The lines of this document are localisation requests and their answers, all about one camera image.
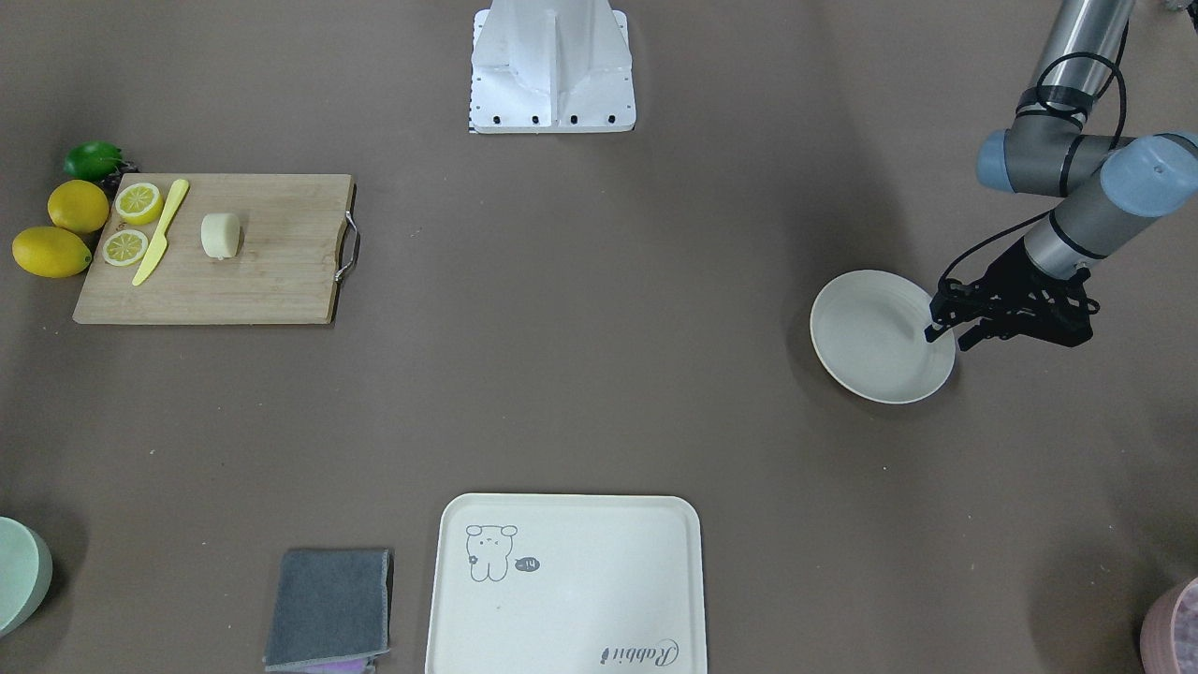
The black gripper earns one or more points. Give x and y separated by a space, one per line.
1009 272

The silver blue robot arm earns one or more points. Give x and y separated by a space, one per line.
1110 189

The cream rabbit tray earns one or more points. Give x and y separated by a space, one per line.
562 583

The cream round plate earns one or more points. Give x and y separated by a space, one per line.
868 330

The pink bowl with ice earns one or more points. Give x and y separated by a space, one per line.
1168 638

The wooden cutting board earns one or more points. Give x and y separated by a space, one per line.
241 249

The grey folded cloth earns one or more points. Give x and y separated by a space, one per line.
331 611

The yellow plastic knife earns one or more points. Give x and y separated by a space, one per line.
158 243

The lemon half upper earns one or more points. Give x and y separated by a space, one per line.
139 204

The lemon half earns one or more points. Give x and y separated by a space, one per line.
125 247
139 204

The lemon half lower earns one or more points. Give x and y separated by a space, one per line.
125 247

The green lime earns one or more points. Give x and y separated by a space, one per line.
93 160

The yellow lemon near lime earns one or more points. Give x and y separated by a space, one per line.
78 206

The yellow lemon outer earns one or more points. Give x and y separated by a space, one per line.
51 252

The mint green bowl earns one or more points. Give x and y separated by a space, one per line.
26 571

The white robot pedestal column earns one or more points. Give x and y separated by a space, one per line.
551 67

